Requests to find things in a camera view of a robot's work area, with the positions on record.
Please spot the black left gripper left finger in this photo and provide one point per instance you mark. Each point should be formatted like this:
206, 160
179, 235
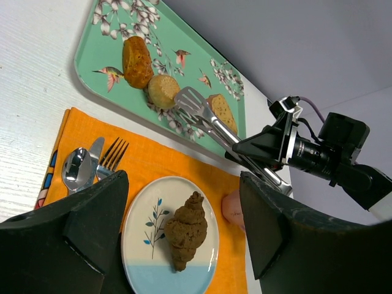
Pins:
69, 246

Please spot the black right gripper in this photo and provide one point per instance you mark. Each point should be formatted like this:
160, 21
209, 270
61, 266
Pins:
280, 144

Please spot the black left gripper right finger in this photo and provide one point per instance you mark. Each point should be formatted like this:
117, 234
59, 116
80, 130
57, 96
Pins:
296, 249

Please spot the metal serving tongs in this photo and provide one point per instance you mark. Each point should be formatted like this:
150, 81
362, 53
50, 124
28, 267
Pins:
191, 101

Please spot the dark brown croissant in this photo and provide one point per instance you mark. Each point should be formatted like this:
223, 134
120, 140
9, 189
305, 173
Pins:
186, 231

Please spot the round pale bun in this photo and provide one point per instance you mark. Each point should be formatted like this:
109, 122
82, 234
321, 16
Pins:
162, 90

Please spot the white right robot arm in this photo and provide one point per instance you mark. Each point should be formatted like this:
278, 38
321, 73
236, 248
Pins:
346, 136

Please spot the sliced bread loaf piece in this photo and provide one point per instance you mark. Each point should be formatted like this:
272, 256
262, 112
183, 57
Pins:
221, 109

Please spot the golden oval bread roll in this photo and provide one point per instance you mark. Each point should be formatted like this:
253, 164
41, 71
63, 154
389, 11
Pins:
136, 62

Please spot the silver knife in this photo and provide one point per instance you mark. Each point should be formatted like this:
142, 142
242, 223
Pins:
95, 152

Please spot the pink mug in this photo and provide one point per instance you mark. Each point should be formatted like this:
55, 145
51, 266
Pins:
231, 209

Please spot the white blue ceramic plate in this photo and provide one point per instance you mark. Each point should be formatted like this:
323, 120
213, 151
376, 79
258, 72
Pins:
145, 250

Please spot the silver spoon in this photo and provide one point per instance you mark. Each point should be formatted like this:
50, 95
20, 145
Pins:
76, 170

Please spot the silver fork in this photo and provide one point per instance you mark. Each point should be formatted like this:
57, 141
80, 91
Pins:
112, 158

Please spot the orange cloth placemat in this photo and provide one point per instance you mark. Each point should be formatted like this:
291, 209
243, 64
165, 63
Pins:
144, 161

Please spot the green floral tray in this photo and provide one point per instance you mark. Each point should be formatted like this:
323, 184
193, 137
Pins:
175, 49

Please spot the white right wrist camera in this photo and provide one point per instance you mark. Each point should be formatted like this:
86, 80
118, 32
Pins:
288, 104

